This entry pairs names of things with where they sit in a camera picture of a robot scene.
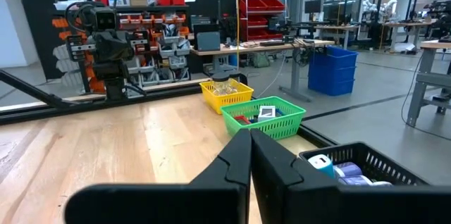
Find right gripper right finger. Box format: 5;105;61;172
250;127;341;224

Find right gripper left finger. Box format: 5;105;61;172
189;127;252;224

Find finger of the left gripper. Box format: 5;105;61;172
94;30;116;61
114;32;135;61

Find yellow plastic basket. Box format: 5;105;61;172
199;78;255;116

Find green plastic basket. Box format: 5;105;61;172
220;95;307;141

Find grey box on desk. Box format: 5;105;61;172
196;31;221;52

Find black plastic basket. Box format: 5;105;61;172
298;141;430;187

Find blue plastic crates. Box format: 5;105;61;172
307;45;359;97

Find wooden top desk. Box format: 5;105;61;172
190;37;335;104

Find red bin shelf rack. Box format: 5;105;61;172
238;0;287;42

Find long light background table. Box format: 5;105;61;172
312;23;361;51

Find grey metal workbench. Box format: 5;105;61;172
405;39;451;128

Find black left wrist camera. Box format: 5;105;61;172
92;6;118;32

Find wall rack of parts bins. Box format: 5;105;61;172
51;4;193;93

